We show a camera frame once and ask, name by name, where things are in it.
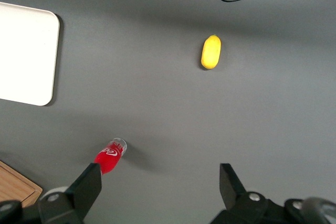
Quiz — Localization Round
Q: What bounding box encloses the wooden cutting board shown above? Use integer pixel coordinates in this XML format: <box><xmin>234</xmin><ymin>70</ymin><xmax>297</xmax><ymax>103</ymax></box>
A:
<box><xmin>0</xmin><ymin>159</ymin><xmax>43</xmax><ymax>208</ymax></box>

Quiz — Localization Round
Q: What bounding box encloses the red cola glass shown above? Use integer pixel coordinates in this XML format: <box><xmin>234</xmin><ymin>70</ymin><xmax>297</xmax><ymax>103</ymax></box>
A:
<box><xmin>93</xmin><ymin>137</ymin><xmax>128</xmax><ymax>176</ymax></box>

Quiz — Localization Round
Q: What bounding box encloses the white rectangular tray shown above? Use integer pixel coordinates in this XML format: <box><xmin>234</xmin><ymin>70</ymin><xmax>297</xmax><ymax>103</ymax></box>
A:
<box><xmin>0</xmin><ymin>2</ymin><xmax>61</xmax><ymax>106</ymax></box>

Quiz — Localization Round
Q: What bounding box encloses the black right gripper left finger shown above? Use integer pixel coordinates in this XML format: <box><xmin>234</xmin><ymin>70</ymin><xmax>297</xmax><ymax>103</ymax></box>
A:
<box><xmin>38</xmin><ymin>163</ymin><xmax>102</xmax><ymax>224</ymax></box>

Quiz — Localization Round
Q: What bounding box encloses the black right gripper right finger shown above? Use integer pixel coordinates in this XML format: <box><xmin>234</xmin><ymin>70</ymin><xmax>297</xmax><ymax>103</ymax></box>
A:
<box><xmin>219</xmin><ymin>163</ymin><xmax>268</xmax><ymax>211</ymax></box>

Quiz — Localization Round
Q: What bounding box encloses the yellow lemon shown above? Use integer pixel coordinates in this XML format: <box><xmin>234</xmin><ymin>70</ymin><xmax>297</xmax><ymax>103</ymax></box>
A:
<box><xmin>201</xmin><ymin>34</ymin><xmax>222</xmax><ymax>70</ymax></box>

